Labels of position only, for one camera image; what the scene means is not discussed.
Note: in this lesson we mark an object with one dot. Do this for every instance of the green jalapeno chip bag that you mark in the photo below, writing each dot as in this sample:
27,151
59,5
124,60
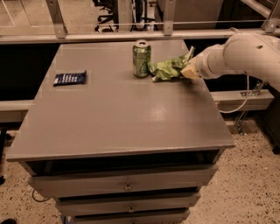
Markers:
170,69

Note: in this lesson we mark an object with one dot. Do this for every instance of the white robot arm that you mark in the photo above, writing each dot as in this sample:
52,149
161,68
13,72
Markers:
255,55

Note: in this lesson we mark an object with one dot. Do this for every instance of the green soda can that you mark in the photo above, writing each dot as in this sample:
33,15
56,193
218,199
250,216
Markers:
141,58

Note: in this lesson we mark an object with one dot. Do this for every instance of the black office chair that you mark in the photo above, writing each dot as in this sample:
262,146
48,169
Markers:
109,21

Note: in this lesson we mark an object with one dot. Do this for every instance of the grey drawer cabinet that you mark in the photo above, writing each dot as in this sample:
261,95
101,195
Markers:
118,149

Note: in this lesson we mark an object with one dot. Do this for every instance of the dark blue snack packet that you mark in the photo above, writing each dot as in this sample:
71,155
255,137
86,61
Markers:
64,79

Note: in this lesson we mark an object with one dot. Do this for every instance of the metal railing frame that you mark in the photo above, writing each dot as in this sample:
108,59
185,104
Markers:
66,21

